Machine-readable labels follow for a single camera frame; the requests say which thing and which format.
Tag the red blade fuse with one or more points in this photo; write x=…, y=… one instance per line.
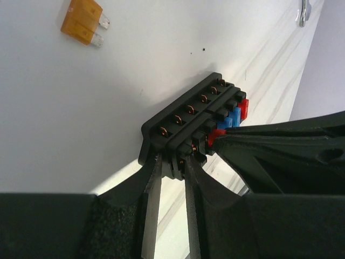
x=213, y=135

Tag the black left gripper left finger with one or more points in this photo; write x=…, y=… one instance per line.
x=120, y=223

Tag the silver wrench right side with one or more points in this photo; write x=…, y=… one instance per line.
x=304, y=9

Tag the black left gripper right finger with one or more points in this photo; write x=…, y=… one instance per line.
x=222, y=224

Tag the orange blade fuse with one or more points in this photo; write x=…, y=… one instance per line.
x=81, y=21

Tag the black fuse box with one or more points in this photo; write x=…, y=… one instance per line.
x=181, y=129

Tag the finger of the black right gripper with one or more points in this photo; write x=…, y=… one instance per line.
x=323, y=129
x=285, y=165

